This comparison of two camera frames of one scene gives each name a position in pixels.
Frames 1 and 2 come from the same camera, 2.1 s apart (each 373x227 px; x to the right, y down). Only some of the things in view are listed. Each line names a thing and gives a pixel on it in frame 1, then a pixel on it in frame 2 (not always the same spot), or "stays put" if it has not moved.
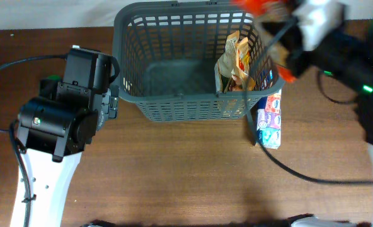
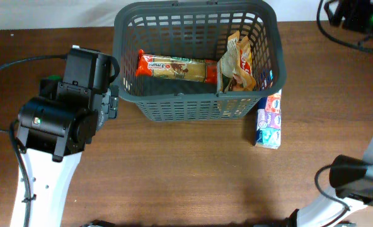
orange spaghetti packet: x=260 y=7 to x=181 y=68
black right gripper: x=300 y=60 to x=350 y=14
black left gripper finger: x=114 y=90 stays put
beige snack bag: x=232 y=70 stays put
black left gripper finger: x=105 y=110 stays put
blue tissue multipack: x=269 y=117 stays put
